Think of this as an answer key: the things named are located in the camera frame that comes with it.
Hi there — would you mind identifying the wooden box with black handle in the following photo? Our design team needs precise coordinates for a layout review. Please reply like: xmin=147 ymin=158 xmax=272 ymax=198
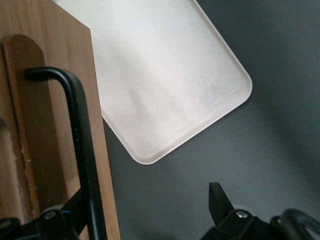
xmin=0 ymin=0 xmax=121 ymax=240

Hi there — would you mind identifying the beige rectangular tray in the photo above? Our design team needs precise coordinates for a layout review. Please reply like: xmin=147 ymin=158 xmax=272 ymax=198
xmin=53 ymin=0 xmax=253 ymax=166

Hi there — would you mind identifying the black drawer handle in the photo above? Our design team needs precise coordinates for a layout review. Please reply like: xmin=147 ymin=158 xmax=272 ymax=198
xmin=23 ymin=67 xmax=107 ymax=240

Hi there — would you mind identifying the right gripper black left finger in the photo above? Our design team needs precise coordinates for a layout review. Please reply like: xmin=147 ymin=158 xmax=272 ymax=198
xmin=36 ymin=190 xmax=85 ymax=240

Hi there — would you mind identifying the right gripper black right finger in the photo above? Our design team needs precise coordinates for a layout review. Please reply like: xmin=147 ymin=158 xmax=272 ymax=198
xmin=199 ymin=182 xmax=272 ymax=240

